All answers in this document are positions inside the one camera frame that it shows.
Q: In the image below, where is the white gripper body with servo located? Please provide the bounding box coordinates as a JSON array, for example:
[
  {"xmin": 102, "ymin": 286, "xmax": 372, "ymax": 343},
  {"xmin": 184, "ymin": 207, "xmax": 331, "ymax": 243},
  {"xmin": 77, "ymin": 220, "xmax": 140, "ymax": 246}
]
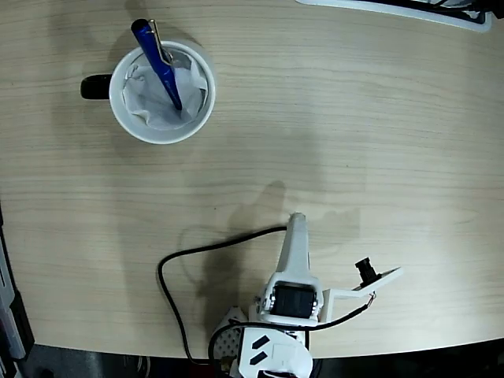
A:
[{"xmin": 254, "ymin": 271, "xmax": 326, "ymax": 328}]

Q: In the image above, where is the blue pen with metal clip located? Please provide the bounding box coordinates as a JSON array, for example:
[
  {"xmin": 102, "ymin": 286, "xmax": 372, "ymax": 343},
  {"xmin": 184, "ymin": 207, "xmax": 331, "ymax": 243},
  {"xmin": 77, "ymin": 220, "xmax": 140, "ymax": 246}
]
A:
[{"xmin": 130, "ymin": 18, "xmax": 184, "ymax": 112}]

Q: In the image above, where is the crumpled white tissue paper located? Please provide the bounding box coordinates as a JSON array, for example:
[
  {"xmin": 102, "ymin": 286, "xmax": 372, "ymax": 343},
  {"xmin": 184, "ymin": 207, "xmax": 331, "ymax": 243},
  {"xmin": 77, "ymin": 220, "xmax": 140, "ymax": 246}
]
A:
[{"xmin": 121, "ymin": 53, "xmax": 208, "ymax": 131}]

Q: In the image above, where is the black block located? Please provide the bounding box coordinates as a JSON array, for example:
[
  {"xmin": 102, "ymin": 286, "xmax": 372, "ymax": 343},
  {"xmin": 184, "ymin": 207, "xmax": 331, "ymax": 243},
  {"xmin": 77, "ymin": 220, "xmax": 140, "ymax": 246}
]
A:
[{"xmin": 11, "ymin": 291, "xmax": 35, "ymax": 358}]

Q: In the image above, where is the grey metal bar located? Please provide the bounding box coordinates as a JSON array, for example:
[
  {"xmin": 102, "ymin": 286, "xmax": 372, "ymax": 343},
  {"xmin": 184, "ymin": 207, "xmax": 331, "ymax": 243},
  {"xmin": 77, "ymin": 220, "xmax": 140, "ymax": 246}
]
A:
[{"xmin": 0, "ymin": 235, "xmax": 27, "ymax": 361}]

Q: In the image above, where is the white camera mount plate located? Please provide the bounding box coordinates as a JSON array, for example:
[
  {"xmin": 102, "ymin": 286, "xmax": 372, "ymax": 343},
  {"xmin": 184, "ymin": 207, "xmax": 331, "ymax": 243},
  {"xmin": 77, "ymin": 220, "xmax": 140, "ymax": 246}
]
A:
[{"xmin": 322, "ymin": 266, "xmax": 405, "ymax": 322}]

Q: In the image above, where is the black camera lens module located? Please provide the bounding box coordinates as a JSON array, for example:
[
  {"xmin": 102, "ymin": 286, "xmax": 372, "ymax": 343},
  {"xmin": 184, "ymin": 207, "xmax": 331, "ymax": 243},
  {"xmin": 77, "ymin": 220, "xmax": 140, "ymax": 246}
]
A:
[{"xmin": 354, "ymin": 256, "xmax": 381, "ymax": 284}]

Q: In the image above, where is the black camera cable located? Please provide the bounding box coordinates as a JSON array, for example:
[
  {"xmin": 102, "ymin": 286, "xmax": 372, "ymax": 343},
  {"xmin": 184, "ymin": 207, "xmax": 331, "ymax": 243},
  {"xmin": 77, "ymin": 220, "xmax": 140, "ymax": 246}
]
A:
[{"xmin": 157, "ymin": 224, "xmax": 377, "ymax": 365}]

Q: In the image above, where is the white mug with black handle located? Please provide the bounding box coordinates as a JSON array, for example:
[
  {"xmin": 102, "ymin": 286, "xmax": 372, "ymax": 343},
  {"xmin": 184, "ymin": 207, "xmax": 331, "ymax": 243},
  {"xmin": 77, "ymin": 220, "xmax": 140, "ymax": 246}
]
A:
[{"xmin": 80, "ymin": 40, "xmax": 217, "ymax": 145}]

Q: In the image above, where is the silver desk cable box frame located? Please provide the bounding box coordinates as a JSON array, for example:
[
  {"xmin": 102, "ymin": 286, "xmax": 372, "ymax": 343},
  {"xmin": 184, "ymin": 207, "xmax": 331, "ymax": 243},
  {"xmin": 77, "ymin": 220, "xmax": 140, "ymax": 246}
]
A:
[{"xmin": 295, "ymin": 0, "xmax": 493, "ymax": 34}]

